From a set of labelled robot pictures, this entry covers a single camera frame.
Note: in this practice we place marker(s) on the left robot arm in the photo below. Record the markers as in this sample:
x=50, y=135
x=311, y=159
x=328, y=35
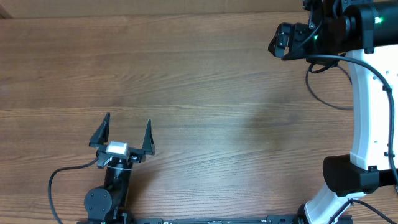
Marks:
x=104, y=204

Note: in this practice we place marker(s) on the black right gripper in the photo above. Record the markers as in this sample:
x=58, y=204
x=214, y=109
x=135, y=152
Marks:
x=295, y=36

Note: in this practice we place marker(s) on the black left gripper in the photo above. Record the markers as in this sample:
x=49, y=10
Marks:
x=138, y=155

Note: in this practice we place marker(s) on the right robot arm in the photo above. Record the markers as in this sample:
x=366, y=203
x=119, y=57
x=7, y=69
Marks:
x=364, y=35

